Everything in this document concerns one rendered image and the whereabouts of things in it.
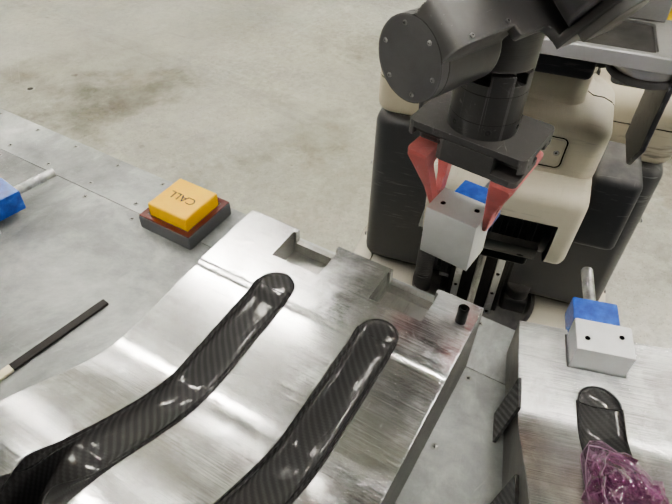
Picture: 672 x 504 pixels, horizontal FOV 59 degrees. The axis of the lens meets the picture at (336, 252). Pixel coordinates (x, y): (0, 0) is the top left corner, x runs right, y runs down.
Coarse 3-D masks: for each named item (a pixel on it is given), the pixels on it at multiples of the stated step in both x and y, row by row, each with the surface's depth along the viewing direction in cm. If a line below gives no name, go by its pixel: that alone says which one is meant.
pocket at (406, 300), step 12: (384, 288) 58; (396, 288) 58; (408, 288) 57; (384, 300) 58; (396, 300) 58; (408, 300) 58; (420, 300) 57; (432, 300) 56; (408, 312) 57; (420, 312) 57
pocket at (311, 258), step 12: (288, 240) 60; (300, 240) 62; (276, 252) 59; (288, 252) 61; (300, 252) 62; (312, 252) 61; (324, 252) 61; (336, 252) 59; (300, 264) 61; (312, 264) 61; (324, 264) 61
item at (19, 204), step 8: (40, 176) 75; (48, 176) 76; (0, 184) 72; (8, 184) 73; (24, 184) 74; (32, 184) 75; (0, 192) 71; (8, 192) 71; (16, 192) 72; (0, 200) 70; (8, 200) 71; (16, 200) 72; (0, 208) 71; (8, 208) 72; (16, 208) 73; (24, 208) 74; (0, 216) 71; (8, 216) 72; (0, 232) 72
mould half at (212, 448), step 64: (256, 256) 58; (192, 320) 53; (320, 320) 53; (448, 320) 53; (64, 384) 45; (128, 384) 47; (256, 384) 48; (384, 384) 48; (448, 384) 51; (0, 448) 38; (192, 448) 42; (256, 448) 44; (384, 448) 44
